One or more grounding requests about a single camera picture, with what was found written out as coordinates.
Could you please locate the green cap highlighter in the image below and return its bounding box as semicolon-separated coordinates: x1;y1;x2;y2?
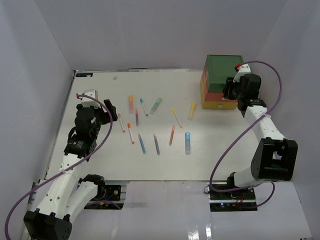
149;97;162;115

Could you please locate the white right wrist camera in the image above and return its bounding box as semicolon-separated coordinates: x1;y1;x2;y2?
233;63;251;83

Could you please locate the orange cap highlighter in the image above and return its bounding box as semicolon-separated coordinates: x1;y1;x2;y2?
128;95;134;114

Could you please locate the pink translucent gel pen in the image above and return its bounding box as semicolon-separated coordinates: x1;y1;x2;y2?
135;107;139;127

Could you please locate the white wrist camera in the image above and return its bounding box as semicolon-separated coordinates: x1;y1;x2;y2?
233;63;251;83
76;89;100;109

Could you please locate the purple gel pen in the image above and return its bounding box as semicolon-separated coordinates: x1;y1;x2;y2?
153;133;160;156

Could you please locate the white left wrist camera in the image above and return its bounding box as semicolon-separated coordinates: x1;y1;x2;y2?
76;89;100;109

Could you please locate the red gel pen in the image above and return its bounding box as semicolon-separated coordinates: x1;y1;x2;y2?
169;125;175;146

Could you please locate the pink cap marker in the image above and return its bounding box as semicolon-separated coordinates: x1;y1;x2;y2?
117;113;126;133

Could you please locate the blue cap highlighter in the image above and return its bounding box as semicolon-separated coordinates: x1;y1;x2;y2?
184;132;191;155

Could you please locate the blue label sticker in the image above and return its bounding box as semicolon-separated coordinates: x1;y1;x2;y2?
75;72;93;78

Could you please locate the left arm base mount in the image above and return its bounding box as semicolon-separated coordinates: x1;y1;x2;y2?
84;184;125;210

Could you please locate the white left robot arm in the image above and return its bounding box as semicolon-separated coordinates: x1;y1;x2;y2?
23;97;118;240

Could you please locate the yellow cap highlighter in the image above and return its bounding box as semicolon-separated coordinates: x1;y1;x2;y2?
187;102;197;121

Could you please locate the yellow cap marker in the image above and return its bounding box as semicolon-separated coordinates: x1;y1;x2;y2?
172;108;183;128

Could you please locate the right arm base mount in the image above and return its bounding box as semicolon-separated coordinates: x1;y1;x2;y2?
203;184;258;213

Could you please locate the blue gel pen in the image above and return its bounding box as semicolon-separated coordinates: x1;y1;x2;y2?
137;132;146;154

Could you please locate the teal cap marker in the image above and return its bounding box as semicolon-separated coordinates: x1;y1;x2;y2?
140;98;149;116

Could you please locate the green drawer box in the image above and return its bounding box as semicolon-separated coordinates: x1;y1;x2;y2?
204;54;244;93

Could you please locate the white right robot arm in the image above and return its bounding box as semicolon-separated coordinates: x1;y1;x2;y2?
223;73;298;200

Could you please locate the orange cap marker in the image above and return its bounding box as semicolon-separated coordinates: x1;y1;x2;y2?
127;123;135;144

